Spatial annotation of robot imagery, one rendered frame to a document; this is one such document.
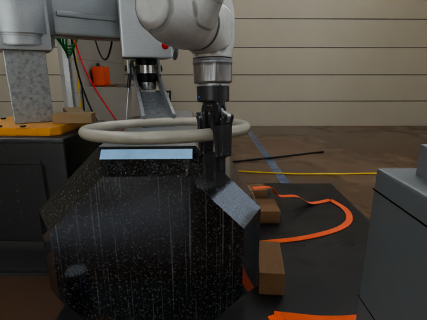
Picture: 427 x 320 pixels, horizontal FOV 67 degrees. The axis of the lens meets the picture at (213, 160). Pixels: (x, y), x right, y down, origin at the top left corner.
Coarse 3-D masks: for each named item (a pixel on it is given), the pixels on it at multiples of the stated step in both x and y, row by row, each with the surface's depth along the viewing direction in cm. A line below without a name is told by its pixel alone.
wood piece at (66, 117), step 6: (54, 114) 168; (60, 114) 169; (66, 114) 169; (72, 114) 170; (78, 114) 170; (84, 114) 170; (90, 114) 171; (54, 120) 169; (60, 120) 170; (66, 120) 170; (72, 120) 170; (78, 120) 171; (84, 120) 171; (90, 120) 172
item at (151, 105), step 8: (136, 80) 144; (160, 80) 146; (136, 88) 135; (160, 88) 145; (144, 96) 140; (152, 96) 141; (160, 96) 142; (144, 104) 132; (152, 104) 133; (160, 104) 134; (168, 104) 123; (144, 112) 125; (152, 112) 126; (160, 112) 126; (168, 112) 125
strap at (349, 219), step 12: (276, 192) 242; (336, 204) 256; (348, 216) 236; (336, 228) 218; (264, 240) 202; (276, 240) 202; (288, 240) 202; (300, 240) 202; (276, 312) 141; (288, 312) 141
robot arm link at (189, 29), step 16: (144, 0) 51; (160, 0) 49; (176, 0) 50; (192, 0) 52; (208, 0) 53; (144, 16) 52; (160, 16) 50; (176, 16) 51; (192, 16) 53; (208, 16) 55; (160, 32) 53; (176, 32) 53; (192, 32) 55; (208, 32) 60; (192, 48) 62
